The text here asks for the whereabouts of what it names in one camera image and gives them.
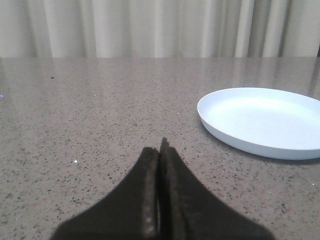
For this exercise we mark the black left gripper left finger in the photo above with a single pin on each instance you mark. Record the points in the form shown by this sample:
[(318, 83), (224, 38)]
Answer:
[(128, 212)]

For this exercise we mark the light blue round plate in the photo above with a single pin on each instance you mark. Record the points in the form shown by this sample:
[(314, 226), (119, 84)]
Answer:
[(266, 122)]

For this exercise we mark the white pleated curtain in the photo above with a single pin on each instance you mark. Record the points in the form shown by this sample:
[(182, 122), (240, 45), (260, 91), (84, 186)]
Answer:
[(159, 28)]

